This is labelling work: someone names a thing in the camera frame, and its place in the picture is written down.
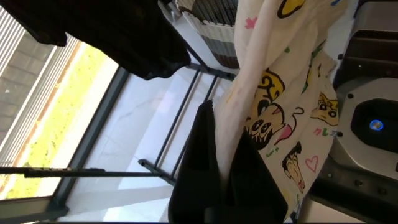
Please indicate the window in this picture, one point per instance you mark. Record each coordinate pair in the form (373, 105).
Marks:
(46, 109)

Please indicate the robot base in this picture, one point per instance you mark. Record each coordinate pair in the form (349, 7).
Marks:
(367, 109)

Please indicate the black clothes rack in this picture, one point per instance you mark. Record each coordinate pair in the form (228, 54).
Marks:
(77, 172)

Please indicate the black garment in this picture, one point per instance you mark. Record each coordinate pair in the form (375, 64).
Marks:
(109, 31)

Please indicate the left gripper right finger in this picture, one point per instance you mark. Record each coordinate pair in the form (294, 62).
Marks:
(252, 186)

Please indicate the white laundry basket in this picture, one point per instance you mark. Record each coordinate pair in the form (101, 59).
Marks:
(217, 34)

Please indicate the cream printed garment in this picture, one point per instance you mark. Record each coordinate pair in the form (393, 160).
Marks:
(280, 56)

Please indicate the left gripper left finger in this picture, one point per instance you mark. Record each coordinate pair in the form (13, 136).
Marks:
(196, 180)

